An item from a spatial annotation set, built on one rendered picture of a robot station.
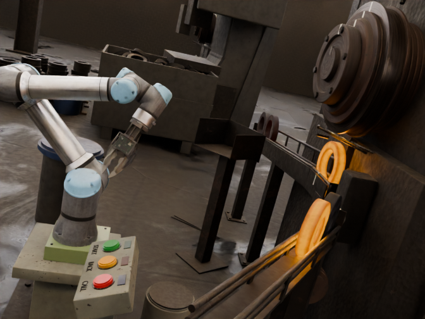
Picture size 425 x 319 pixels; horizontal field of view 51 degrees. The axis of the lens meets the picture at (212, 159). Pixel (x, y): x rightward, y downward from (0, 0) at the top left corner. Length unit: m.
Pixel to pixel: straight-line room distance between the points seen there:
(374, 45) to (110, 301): 1.11
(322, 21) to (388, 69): 10.74
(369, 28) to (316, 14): 10.58
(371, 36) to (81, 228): 1.14
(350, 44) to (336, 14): 10.79
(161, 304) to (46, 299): 0.67
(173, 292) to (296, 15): 11.15
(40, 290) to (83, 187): 0.39
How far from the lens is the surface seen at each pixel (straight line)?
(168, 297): 1.12
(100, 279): 0.97
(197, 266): 2.31
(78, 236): 1.58
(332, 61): 1.64
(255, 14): 4.26
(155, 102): 1.56
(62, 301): 1.68
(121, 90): 1.42
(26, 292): 1.95
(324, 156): 1.82
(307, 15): 12.11
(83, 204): 1.54
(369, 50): 1.56
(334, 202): 1.27
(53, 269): 1.56
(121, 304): 0.95
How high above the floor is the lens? 1.14
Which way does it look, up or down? 16 degrees down
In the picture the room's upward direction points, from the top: 14 degrees clockwise
